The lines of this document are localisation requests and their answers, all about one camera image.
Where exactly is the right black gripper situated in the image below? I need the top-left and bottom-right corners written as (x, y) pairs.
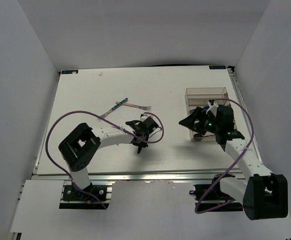
top-left (178, 107), bottom-right (221, 136)

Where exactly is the black spoon short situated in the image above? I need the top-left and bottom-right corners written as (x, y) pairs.
top-left (192, 133), bottom-right (216, 142)

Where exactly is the pink handled fork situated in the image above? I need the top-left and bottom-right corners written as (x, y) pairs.
top-left (122, 102), bottom-right (152, 112)

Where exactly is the black knife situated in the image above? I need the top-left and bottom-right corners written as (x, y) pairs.
top-left (135, 141), bottom-right (148, 154)

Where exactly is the green handled fork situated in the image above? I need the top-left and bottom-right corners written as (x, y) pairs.
top-left (100, 97), bottom-right (129, 119)

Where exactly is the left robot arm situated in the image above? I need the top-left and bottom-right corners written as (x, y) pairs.
top-left (58, 115), bottom-right (159, 200)

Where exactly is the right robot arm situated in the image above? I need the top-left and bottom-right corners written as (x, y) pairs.
top-left (179, 105), bottom-right (288, 220)

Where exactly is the clear plastic organizer tray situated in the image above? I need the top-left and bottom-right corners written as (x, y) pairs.
top-left (184, 87), bottom-right (232, 142)

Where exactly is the right blue corner label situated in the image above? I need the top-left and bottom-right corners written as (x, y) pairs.
top-left (208, 65), bottom-right (227, 70)

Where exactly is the blue corner label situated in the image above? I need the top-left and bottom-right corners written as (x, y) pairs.
top-left (60, 69), bottom-right (79, 75)
top-left (208, 65), bottom-right (227, 70)

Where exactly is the left blue corner label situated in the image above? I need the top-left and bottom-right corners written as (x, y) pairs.
top-left (60, 69), bottom-right (79, 75)

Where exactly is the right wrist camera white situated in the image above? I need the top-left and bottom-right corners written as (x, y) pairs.
top-left (206, 99), bottom-right (219, 116)

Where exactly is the aluminium table rail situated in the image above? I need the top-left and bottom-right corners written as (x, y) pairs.
top-left (31, 169), bottom-right (245, 182)

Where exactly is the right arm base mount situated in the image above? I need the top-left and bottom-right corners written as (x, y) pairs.
top-left (189, 174), bottom-right (243, 212)

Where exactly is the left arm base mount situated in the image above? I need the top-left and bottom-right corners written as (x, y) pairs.
top-left (59, 183), bottom-right (111, 210)

